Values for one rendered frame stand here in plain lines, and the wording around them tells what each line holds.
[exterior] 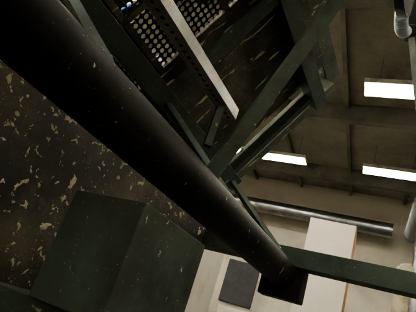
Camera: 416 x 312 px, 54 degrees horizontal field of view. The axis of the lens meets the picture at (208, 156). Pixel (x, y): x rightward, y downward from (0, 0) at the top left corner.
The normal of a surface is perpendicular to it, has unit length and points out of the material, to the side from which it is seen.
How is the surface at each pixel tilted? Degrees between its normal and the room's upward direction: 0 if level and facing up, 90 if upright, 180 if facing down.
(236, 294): 90
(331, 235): 90
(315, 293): 90
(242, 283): 90
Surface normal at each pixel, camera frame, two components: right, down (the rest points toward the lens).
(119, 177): 0.87, 0.09
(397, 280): -0.40, -0.47
